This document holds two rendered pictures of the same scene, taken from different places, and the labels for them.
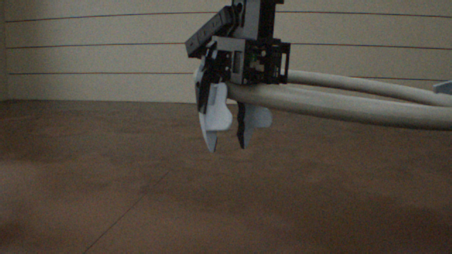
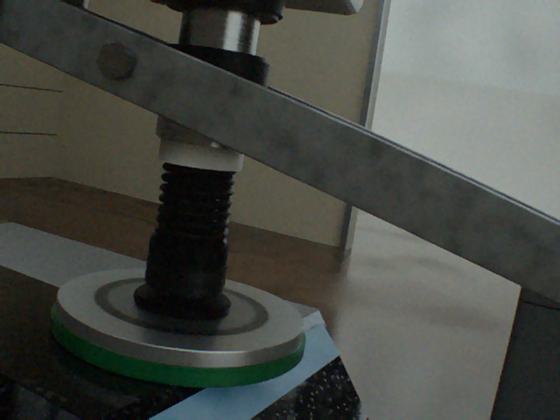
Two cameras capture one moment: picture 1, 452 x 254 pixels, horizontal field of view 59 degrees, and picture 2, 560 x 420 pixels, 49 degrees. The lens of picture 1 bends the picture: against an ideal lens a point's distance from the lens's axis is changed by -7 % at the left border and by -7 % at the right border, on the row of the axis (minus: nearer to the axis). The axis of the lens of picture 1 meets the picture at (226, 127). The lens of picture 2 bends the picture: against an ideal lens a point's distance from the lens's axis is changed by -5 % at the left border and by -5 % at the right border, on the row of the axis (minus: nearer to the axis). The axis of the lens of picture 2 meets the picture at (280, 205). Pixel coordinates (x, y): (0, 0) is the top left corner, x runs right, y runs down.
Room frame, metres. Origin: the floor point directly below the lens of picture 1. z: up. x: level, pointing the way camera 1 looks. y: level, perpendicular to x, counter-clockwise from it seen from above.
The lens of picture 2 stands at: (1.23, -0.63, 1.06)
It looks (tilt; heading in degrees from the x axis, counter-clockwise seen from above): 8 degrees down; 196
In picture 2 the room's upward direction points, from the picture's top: 9 degrees clockwise
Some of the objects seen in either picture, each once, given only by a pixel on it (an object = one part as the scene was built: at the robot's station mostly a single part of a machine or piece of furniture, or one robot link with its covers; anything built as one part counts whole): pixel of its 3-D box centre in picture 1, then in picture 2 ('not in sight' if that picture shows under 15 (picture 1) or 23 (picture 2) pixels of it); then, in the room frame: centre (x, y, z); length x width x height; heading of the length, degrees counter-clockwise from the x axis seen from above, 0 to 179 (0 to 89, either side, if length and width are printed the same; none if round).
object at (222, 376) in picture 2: not in sight; (180, 314); (0.74, -0.84, 0.88); 0.22 x 0.22 x 0.04
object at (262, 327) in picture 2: not in sight; (181, 310); (0.74, -0.84, 0.89); 0.21 x 0.21 x 0.01
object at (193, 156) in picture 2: not in sight; (203, 143); (0.74, -0.84, 1.03); 0.07 x 0.07 x 0.04
